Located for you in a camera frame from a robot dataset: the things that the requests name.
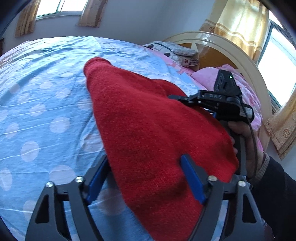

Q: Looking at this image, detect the red knitted sweater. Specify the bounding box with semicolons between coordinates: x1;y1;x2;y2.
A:
84;58;238;240

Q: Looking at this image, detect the dark sleeve forearm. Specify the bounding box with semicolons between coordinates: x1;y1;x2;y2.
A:
250;154;295;240

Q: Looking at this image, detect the person's right hand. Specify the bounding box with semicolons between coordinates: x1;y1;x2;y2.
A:
228;121;266;179

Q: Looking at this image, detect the pink blanket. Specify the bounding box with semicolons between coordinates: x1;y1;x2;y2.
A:
191;64;265;151

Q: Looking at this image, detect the cream wooden headboard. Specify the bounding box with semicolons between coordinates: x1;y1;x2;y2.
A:
164;31;273;151

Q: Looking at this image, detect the grey patterned pillow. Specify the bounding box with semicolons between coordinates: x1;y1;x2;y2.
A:
144;41;199;67

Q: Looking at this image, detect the lower patterned side curtain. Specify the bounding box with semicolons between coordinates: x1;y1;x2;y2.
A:
264;89;296;160

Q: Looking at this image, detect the side window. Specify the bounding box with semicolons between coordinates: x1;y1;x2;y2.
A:
258;13;295;109

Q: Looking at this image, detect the yellow side curtain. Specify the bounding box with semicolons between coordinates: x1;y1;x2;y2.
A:
200;0;269;63

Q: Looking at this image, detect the blue patterned bed sheet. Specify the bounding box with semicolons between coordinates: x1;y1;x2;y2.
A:
1;37;201;240

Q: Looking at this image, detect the right beige curtain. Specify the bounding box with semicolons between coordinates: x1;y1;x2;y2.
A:
78;0;108;28

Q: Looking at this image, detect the beige curtain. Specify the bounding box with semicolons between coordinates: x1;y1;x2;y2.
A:
78;0;108;28
15;0;41;38

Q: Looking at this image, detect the left beige curtain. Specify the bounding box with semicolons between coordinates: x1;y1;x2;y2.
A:
15;0;41;38

